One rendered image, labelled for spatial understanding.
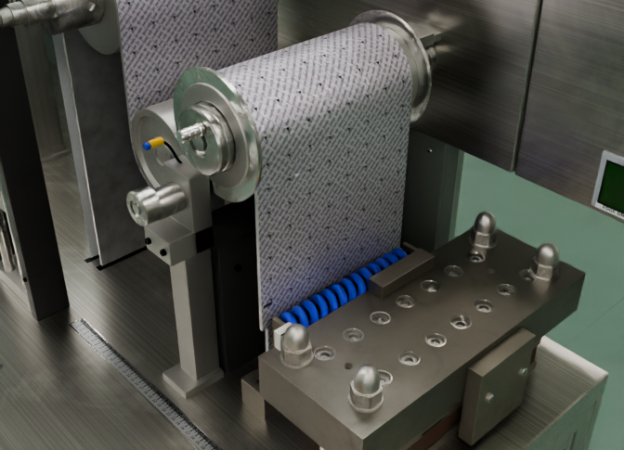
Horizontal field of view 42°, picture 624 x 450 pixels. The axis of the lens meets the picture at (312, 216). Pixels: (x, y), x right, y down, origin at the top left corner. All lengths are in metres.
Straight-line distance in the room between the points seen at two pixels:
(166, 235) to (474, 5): 0.44
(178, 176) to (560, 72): 0.43
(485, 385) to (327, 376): 0.18
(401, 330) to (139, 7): 0.47
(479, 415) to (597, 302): 1.83
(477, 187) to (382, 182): 2.28
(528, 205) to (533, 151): 2.19
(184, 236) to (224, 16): 0.30
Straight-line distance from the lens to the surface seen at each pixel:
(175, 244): 0.91
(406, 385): 0.88
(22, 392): 1.11
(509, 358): 0.96
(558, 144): 0.99
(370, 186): 0.98
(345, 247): 0.99
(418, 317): 0.97
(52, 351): 1.16
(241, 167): 0.84
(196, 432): 1.02
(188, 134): 0.83
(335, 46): 0.92
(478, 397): 0.94
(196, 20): 1.04
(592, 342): 2.62
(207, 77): 0.84
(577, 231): 3.10
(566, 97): 0.96
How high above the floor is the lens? 1.65
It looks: 33 degrees down
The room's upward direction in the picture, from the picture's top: straight up
